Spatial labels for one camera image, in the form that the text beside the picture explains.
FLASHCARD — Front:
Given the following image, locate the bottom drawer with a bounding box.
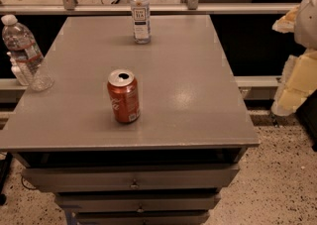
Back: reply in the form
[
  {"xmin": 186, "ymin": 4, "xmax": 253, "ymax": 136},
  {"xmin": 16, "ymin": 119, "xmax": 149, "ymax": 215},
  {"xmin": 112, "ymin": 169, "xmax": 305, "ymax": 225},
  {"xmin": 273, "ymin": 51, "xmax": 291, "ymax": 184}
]
[{"xmin": 76, "ymin": 211, "xmax": 209, "ymax": 225}]

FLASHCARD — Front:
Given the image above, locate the top drawer with knob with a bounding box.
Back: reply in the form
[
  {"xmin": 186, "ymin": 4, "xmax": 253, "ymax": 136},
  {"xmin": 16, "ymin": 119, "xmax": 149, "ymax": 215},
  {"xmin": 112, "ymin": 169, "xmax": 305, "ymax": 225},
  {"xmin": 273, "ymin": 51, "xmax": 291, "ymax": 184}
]
[{"xmin": 22, "ymin": 164, "xmax": 240, "ymax": 192}]

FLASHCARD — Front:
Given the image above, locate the red coke can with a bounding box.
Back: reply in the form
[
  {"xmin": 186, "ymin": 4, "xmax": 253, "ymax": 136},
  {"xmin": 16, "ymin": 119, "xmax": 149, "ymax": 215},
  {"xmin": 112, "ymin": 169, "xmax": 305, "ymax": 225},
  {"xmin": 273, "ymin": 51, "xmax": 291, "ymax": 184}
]
[{"xmin": 107, "ymin": 69, "xmax": 140, "ymax": 123}]

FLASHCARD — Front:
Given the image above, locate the middle drawer with knob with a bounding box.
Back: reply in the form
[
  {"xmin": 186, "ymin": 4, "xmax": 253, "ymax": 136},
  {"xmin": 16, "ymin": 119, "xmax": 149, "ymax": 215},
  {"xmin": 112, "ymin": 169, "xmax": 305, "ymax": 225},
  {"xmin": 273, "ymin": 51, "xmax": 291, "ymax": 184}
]
[{"xmin": 55, "ymin": 192, "xmax": 220, "ymax": 213}]

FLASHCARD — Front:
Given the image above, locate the drawer with knob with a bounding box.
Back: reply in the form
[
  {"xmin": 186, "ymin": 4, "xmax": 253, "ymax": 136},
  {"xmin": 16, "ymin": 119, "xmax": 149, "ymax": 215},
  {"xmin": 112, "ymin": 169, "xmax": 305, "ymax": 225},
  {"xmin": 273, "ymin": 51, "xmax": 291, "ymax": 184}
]
[
  {"xmin": 22, "ymin": 164, "xmax": 240, "ymax": 192},
  {"xmin": 55, "ymin": 192, "xmax": 220, "ymax": 213}
]

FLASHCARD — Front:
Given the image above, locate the grey drawer cabinet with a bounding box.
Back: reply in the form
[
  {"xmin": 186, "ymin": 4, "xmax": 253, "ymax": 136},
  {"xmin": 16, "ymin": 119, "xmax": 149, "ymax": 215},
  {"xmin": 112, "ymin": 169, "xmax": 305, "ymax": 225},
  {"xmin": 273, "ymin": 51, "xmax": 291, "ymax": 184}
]
[{"xmin": 1, "ymin": 15, "xmax": 258, "ymax": 225}]

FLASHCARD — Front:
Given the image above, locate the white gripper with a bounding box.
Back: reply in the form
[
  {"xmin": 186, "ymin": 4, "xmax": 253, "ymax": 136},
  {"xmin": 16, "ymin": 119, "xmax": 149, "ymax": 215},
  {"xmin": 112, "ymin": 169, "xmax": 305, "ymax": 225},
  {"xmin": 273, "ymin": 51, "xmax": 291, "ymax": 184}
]
[{"xmin": 271, "ymin": 0, "xmax": 317, "ymax": 116}]

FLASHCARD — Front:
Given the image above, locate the small white bottle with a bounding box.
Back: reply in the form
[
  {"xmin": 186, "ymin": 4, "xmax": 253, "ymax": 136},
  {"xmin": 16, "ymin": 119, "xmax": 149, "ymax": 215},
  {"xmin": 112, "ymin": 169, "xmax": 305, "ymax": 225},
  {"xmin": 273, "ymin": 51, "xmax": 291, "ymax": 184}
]
[{"xmin": 7, "ymin": 52, "xmax": 29, "ymax": 86}]

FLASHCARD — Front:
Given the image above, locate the clear tea bottle blue label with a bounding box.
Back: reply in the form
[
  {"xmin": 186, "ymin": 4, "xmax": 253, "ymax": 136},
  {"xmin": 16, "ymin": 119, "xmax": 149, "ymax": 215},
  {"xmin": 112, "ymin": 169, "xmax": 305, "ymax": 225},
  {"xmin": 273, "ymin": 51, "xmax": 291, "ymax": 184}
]
[{"xmin": 130, "ymin": 0, "xmax": 151, "ymax": 44}]

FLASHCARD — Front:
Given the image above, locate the clear water bottle red label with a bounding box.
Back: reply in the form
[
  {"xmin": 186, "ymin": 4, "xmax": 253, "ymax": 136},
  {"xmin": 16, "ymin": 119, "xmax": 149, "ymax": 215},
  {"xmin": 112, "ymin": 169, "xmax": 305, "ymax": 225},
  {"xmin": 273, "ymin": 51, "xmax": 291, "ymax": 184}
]
[{"xmin": 1, "ymin": 14, "xmax": 53, "ymax": 91}]

